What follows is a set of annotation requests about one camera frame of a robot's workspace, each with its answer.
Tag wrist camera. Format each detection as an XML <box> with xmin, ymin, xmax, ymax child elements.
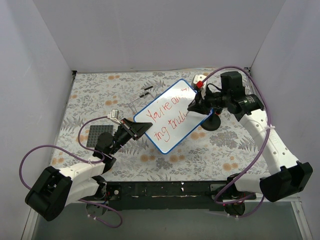
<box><xmin>107</xmin><ymin>109</ymin><xmax>122</xmax><ymax>125</ymax></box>
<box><xmin>191</xmin><ymin>74</ymin><xmax>207</xmax><ymax>99</ymax></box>

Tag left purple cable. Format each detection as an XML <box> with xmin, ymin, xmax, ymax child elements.
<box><xmin>19</xmin><ymin>115</ymin><xmax>123</xmax><ymax>229</ymax></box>

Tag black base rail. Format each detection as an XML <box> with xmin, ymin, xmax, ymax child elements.
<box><xmin>77</xmin><ymin>180</ymin><xmax>258</xmax><ymax>211</ymax></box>

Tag blue framed whiteboard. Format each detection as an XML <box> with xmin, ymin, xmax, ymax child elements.
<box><xmin>133</xmin><ymin>79</ymin><xmax>209</xmax><ymax>155</ymax></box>

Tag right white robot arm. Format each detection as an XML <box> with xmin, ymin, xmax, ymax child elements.
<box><xmin>187</xmin><ymin>71</ymin><xmax>313</xmax><ymax>202</ymax></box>

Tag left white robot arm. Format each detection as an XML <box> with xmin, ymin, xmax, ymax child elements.
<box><xmin>25</xmin><ymin>118</ymin><xmax>153</xmax><ymax>221</ymax></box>

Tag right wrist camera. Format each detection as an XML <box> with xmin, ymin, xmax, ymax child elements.
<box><xmin>191</xmin><ymin>74</ymin><xmax>207</xmax><ymax>99</ymax></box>

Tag grey studded baseplate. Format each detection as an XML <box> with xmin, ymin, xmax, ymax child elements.
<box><xmin>86</xmin><ymin>124</ymin><xmax>114</xmax><ymax>148</ymax></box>

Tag wire whiteboard stand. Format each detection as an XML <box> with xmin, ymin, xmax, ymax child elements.
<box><xmin>127</xmin><ymin>85</ymin><xmax>155</xmax><ymax>114</ymax></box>

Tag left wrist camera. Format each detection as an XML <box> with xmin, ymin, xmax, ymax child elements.
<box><xmin>107</xmin><ymin>109</ymin><xmax>122</xmax><ymax>125</ymax></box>

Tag black microphone on stand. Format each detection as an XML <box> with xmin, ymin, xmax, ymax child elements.
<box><xmin>201</xmin><ymin>108</ymin><xmax>222</xmax><ymax>132</ymax></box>

